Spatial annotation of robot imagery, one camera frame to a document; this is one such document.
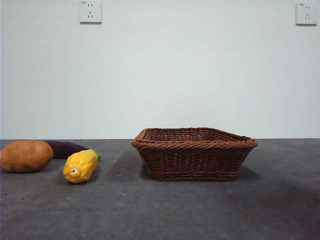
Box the yellow corn cob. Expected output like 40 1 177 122
62 149 100 185

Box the white wall socket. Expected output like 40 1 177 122
79 0 103 25
295 2 318 26

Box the purple eggplant with green cap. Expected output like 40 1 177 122
44 140 102 161

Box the brown potato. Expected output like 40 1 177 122
0 140 54 173

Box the brown wicker basket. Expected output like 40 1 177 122
131 127 259 182

